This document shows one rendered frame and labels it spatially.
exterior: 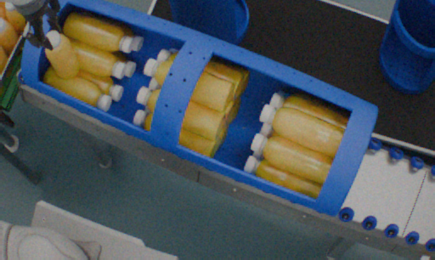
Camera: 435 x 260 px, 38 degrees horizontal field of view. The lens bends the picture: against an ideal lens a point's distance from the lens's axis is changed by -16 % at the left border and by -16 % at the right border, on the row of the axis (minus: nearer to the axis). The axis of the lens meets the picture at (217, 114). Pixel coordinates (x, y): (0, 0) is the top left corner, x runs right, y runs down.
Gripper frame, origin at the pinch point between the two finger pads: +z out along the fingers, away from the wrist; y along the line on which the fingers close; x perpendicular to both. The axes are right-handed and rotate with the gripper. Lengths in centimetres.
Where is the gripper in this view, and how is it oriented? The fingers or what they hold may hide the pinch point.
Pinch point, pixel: (50, 34)
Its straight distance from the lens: 162.4
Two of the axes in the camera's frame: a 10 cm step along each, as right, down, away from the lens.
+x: -9.1, -3.7, 1.6
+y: 4.0, -8.8, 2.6
